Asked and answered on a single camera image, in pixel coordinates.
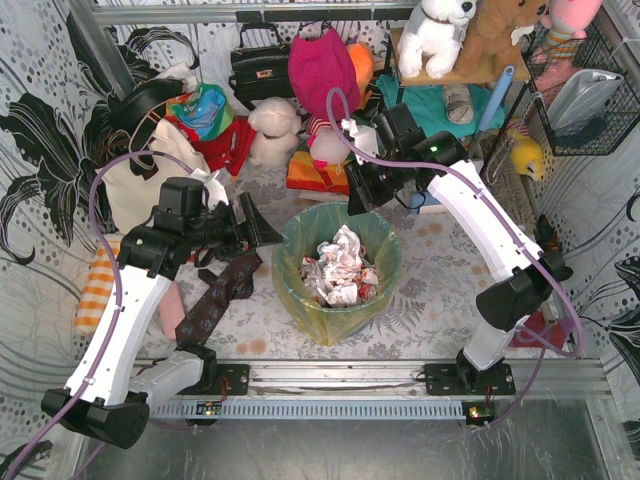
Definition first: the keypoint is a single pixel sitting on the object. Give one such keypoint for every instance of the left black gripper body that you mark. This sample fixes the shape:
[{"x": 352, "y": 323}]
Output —
[{"x": 245, "y": 220}]

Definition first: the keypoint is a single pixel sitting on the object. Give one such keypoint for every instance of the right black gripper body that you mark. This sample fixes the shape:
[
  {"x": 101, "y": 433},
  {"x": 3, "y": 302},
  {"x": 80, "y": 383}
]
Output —
[{"x": 360, "y": 185}]

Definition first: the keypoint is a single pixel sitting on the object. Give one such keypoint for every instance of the yellow trash bag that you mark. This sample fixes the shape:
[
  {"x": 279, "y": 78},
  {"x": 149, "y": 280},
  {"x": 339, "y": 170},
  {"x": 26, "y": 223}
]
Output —
[{"x": 302, "y": 234}]

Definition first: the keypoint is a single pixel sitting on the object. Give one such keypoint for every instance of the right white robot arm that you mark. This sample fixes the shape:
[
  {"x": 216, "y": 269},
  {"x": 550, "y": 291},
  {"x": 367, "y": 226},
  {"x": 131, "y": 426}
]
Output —
[{"x": 523, "y": 273}]

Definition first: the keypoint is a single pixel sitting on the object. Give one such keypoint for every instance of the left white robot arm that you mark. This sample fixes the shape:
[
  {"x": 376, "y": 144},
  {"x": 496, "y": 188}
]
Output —
[{"x": 103, "y": 399}]

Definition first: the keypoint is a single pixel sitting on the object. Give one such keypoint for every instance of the cream tote bag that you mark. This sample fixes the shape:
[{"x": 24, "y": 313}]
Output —
[{"x": 131, "y": 198}]

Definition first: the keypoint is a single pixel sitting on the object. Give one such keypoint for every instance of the rainbow striped bag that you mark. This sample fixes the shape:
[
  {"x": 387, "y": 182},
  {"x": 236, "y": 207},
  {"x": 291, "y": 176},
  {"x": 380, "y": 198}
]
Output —
[{"x": 303, "y": 174}]

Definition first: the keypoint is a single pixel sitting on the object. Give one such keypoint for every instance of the crumpled paper trash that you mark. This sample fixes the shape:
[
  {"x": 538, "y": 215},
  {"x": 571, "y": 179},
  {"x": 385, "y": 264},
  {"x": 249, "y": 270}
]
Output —
[{"x": 340, "y": 276}]

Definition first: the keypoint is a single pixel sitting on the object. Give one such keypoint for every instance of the pink white plush doll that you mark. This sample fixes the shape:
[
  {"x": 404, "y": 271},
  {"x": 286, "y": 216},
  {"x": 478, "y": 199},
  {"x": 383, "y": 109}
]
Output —
[{"x": 325, "y": 148}]

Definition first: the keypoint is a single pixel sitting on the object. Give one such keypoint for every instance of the pink cloth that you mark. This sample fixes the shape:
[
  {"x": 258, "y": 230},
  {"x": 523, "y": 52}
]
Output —
[{"x": 171, "y": 311}]

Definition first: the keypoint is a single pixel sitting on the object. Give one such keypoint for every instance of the red cloth in basket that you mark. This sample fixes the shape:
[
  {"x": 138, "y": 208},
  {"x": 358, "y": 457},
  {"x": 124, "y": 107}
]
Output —
[{"x": 227, "y": 151}]

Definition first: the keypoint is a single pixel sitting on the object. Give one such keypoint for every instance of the dark patterned necktie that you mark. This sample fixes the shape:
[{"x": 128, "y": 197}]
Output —
[{"x": 235, "y": 282}]

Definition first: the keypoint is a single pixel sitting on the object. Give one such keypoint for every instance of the orange checked towel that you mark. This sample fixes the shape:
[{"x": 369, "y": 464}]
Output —
[{"x": 96, "y": 293}]

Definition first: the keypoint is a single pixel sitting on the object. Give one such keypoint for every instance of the white fluffy plush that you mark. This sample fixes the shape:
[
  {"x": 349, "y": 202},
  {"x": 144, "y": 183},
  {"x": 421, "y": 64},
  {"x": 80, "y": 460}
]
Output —
[{"x": 276, "y": 125}]

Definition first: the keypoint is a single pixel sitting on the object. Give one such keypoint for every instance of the magenta knit hat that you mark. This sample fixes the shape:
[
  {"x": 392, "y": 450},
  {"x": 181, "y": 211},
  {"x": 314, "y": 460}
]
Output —
[{"x": 318, "y": 65}]

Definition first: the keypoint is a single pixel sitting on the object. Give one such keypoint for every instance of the colourful striped cloth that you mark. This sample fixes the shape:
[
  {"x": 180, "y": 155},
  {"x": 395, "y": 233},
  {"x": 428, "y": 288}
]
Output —
[{"x": 203, "y": 115}]

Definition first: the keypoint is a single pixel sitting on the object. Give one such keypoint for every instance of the orange plush toy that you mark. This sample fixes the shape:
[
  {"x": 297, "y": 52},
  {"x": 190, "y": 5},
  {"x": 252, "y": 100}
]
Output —
[{"x": 363, "y": 62}]

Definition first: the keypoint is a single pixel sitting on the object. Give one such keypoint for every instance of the black round hat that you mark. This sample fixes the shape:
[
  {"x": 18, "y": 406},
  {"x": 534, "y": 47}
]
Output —
[{"x": 128, "y": 112}]

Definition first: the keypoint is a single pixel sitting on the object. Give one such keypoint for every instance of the beige chenille duster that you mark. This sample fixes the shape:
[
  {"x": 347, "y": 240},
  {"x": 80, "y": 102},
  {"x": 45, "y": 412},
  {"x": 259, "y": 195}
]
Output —
[{"x": 501, "y": 177}]

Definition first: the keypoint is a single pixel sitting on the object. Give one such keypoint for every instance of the black leather handbag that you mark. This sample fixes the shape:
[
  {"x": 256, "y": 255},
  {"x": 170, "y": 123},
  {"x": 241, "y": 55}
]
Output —
[{"x": 260, "y": 73}]

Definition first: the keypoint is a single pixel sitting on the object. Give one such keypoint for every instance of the yellow plush duck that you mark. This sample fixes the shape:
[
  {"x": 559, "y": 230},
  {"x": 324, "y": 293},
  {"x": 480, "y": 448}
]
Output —
[{"x": 526, "y": 153}]

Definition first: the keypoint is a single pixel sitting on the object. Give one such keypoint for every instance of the white plush dog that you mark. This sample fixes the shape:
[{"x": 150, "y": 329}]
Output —
[{"x": 432, "y": 37}]

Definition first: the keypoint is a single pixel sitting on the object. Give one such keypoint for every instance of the brown teddy bear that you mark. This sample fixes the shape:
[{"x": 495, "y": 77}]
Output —
[{"x": 495, "y": 33}]

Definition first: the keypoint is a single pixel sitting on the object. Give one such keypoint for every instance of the wooden shelf rack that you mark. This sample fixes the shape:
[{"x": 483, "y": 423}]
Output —
[{"x": 483, "y": 74}]

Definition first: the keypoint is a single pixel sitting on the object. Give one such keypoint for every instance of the purple orange sock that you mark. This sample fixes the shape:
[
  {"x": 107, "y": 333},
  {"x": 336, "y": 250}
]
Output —
[{"x": 537, "y": 327}]

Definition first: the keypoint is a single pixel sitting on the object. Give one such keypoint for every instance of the silver foil pouch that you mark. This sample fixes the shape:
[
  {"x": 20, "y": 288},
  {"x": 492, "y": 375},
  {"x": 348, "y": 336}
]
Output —
[{"x": 582, "y": 97}]

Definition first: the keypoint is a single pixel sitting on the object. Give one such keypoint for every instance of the pink plush toy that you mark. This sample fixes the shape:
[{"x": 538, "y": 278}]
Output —
[{"x": 565, "y": 24}]

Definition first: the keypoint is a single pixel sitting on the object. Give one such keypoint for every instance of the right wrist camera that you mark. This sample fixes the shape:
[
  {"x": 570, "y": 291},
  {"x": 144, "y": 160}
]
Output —
[{"x": 363, "y": 140}]

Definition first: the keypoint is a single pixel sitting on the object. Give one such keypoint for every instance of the metal base rail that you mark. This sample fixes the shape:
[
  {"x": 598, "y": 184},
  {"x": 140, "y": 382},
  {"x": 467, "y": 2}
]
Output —
[{"x": 377, "y": 390}]

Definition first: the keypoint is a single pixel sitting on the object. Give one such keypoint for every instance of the black wire basket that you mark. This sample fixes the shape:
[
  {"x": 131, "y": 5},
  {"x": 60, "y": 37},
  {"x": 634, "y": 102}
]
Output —
[{"x": 603, "y": 133}]

